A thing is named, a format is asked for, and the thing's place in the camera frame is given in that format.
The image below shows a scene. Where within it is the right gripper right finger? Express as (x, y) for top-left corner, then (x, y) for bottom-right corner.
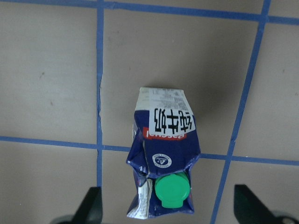
(234, 184), (280, 224)

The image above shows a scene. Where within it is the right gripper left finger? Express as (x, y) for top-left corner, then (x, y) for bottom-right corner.
(71, 187), (103, 224)

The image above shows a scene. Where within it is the blue white milk carton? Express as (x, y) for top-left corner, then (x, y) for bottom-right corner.
(126, 87), (200, 219)

